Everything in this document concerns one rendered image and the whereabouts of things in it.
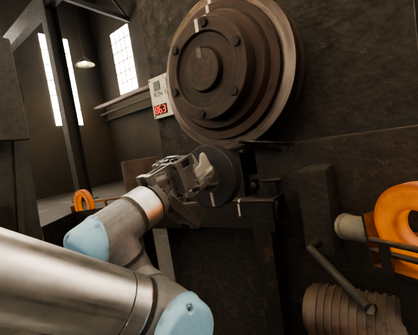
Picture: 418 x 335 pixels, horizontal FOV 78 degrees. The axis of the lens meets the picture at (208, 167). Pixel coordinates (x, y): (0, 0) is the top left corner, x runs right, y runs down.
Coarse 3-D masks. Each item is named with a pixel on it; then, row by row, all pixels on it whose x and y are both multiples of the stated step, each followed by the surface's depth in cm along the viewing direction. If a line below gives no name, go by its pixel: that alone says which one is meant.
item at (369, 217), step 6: (366, 216) 51; (372, 216) 51; (366, 222) 51; (372, 222) 51; (366, 228) 51; (372, 228) 51; (366, 234) 51; (372, 234) 51; (366, 240) 51; (372, 246) 51; (372, 258) 51; (378, 258) 51; (372, 264) 51
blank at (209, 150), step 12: (216, 156) 60; (228, 156) 59; (216, 168) 61; (228, 168) 59; (228, 180) 59; (240, 180) 60; (204, 192) 64; (216, 192) 62; (228, 192) 60; (204, 204) 64; (216, 204) 62
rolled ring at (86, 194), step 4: (76, 192) 152; (80, 192) 149; (84, 192) 148; (88, 192) 149; (76, 196) 153; (80, 196) 154; (84, 196) 147; (88, 196) 147; (76, 200) 154; (80, 200) 157; (88, 200) 146; (92, 200) 148; (76, 204) 155; (80, 204) 157; (88, 204) 146; (92, 204) 147; (76, 208) 155; (80, 208) 156; (88, 208) 147; (92, 208) 147
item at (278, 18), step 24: (216, 0) 77; (264, 0) 68; (288, 24) 66; (288, 48) 67; (288, 72) 68; (168, 96) 94; (288, 96) 69; (264, 120) 74; (216, 144) 85; (240, 144) 80
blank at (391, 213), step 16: (384, 192) 48; (400, 192) 45; (416, 192) 43; (384, 208) 49; (400, 208) 46; (416, 208) 43; (384, 224) 49; (400, 224) 47; (400, 240) 47; (416, 240) 46; (416, 256) 45
